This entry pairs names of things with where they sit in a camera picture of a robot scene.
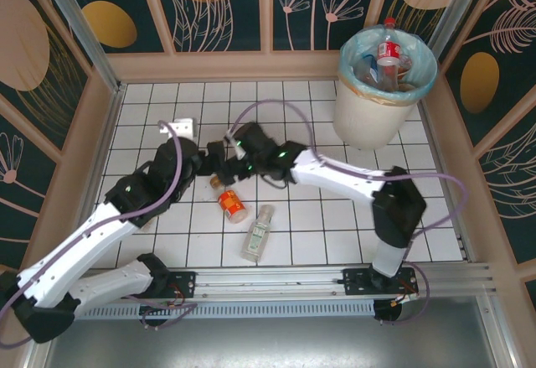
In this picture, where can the orange label bottle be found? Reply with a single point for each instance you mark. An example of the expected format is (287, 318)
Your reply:
(231, 204)

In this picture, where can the clear bottle with green label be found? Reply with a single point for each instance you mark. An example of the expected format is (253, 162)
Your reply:
(256, 238)

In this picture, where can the white plastic waste bin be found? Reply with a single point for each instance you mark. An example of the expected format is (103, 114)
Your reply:
(360, 120)

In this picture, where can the cola bottle with red label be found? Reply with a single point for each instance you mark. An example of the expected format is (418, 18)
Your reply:
(387, 51)

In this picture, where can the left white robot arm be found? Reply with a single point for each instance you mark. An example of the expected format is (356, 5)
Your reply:
(75, 250)

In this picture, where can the white trash bin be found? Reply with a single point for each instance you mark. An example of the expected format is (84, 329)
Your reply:
(427, 62)

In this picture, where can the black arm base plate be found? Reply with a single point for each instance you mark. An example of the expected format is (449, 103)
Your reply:
(184, 280)
(356, 278)

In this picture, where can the aluminium mounting rail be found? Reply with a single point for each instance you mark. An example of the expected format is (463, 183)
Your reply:
(272, 280)

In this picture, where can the aluminium frame post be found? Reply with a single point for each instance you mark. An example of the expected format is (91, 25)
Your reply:
(84, 37)
(460, 11)

